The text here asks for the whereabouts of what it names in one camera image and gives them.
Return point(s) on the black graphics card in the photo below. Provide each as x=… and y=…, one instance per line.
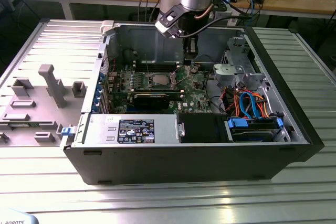
x=151, y=100

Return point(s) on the silver metal bracket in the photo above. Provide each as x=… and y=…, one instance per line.
x=180, y=129

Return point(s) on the hard disk in blue carrier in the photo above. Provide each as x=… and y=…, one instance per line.
x=252, y=134

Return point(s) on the pale blue teach pendant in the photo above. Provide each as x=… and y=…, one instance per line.
x=15, y=217

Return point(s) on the black RAM slot row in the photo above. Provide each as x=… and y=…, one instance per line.
x=157, y=67

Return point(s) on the green motherboard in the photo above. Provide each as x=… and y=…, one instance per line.
x=191, y=90

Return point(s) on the silver CPU plate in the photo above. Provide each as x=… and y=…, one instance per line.
x=160, y=79

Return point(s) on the grey metal drive cage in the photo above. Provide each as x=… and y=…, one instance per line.
x=225, y=73

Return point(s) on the CPU socket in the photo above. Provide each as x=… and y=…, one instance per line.
x=170, y=85

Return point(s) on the grey plastic parts rack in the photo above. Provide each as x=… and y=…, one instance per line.
x=39, y=113

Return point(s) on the blue expansion slot clips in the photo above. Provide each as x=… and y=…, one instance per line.
x=97, y=95

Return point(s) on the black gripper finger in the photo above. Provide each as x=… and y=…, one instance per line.
x=191, y=49

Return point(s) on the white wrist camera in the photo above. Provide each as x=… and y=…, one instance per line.
x=164, y=27

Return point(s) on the black open PC case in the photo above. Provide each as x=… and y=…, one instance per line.
x=157, y=163

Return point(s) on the blue plastic clip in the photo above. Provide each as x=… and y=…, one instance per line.
x=67, y=131

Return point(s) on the silver power supply with label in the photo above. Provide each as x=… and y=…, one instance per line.
x=99, y=129

